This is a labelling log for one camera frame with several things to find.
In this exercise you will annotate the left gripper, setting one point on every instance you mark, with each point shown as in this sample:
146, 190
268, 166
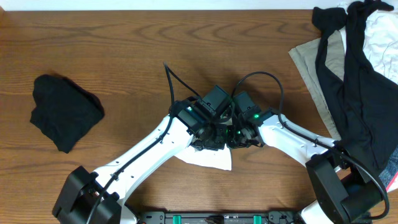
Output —
210, 143

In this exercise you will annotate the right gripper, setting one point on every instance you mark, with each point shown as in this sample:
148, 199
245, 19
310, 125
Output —
231, 143

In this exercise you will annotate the white t-shirt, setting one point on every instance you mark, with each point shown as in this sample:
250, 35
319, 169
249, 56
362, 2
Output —
220, 159

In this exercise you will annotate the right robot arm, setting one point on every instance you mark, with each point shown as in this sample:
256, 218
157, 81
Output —
344, 187

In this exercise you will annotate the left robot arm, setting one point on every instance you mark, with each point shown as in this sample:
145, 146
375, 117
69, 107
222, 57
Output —
191, 132

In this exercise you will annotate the beige garment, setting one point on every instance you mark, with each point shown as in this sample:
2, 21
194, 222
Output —
304, 57

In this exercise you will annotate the black garment in pile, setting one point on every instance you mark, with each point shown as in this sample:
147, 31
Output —
363, 104

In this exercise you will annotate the folded black cloth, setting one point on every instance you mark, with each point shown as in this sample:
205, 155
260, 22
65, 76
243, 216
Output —
64, 111

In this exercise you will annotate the grey cloth with red tag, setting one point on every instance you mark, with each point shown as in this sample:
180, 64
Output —
389, 175

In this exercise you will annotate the white wrinkled garment in pile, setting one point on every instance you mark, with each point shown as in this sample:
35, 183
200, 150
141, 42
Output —
380, 42

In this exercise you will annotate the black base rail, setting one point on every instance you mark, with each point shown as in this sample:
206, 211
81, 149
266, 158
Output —
272, 217

